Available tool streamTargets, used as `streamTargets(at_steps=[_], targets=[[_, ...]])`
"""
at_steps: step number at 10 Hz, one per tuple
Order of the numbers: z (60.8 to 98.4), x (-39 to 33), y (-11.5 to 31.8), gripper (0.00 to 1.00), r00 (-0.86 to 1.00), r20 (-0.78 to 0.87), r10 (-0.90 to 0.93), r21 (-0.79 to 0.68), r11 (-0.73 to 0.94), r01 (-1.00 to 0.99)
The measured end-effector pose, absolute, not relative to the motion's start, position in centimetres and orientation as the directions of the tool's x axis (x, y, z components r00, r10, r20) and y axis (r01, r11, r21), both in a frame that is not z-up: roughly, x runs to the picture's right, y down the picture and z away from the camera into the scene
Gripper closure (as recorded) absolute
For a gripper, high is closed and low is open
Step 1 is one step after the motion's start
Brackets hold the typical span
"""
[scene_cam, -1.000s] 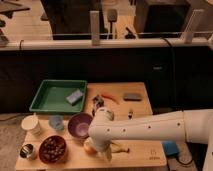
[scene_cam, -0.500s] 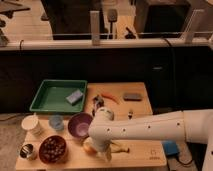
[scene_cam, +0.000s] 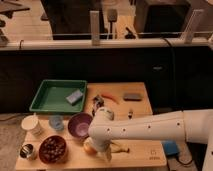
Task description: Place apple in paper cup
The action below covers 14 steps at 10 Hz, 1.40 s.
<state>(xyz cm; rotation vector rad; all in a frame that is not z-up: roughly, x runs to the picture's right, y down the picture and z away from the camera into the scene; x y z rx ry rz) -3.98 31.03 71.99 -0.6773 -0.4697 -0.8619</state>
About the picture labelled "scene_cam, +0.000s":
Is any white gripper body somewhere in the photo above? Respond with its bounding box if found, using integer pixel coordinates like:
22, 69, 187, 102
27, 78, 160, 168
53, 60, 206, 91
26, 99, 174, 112
89, 139, 112, 161

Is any white post right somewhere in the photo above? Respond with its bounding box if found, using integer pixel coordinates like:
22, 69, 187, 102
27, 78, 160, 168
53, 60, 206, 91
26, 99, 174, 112
181, 9, 204, 44

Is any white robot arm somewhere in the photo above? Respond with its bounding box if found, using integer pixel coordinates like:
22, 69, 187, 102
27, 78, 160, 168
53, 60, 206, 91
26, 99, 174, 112
88, 107, 213, 171

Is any white paper cup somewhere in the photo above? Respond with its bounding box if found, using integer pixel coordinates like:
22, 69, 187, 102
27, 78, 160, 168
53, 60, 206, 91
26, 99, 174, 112
21, 114, 42, 136

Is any grey sponge block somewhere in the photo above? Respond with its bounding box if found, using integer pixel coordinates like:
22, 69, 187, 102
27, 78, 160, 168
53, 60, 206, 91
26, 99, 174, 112
123, 93, 142, 101

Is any blue sponge in tray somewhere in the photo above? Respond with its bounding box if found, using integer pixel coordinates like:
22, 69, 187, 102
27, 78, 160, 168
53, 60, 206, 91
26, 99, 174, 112
66, 89, 83, 105

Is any blue box beside table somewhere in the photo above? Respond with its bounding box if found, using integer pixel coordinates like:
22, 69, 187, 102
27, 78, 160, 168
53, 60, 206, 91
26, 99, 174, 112
162, 141, 179, 156

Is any black cable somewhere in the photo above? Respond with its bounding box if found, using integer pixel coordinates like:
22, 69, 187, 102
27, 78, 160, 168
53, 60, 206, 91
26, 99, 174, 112
161, 37, 178, 112

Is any white post left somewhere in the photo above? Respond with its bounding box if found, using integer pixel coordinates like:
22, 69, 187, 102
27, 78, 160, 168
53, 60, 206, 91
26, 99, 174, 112
90, 11, 100, 46

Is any small metal can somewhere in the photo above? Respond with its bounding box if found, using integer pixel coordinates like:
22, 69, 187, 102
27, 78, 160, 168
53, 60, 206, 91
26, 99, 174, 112
19, 144, 37, 160

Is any dark red bowl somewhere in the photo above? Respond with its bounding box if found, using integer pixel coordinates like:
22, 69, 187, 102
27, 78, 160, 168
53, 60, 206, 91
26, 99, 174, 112
39, 135, 68, 164

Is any green plastic tray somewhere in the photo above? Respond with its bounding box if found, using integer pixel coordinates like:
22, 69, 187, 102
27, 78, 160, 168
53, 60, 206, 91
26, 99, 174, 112
29, 80, 87, 115

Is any white post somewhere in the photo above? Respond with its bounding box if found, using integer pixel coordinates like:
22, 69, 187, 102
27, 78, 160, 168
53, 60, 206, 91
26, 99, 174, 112
90, 11, 100, 46
181, 9, 204, 44

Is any light blue plastic cup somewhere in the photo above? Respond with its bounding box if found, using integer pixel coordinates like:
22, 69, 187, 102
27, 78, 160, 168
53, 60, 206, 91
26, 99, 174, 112
49, 115, 64, 131

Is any yellow banana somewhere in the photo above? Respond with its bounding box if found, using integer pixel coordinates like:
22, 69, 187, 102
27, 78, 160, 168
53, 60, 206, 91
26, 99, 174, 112
110, 142, 130, 153

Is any black metal tool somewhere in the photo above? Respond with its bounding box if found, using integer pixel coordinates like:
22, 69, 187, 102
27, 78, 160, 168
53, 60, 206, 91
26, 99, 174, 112
92, 95, 104, 115

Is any orange carrot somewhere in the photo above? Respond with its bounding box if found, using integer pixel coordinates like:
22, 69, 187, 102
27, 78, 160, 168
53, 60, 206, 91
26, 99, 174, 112
101, 93, 119, 104

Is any orange apple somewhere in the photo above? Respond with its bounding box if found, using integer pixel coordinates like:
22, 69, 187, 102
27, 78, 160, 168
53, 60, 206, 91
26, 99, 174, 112
83, 139, 97, 155

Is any purple bowl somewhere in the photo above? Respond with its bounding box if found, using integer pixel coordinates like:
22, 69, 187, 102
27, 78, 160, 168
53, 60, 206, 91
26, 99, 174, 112
68, 113, 93, 139

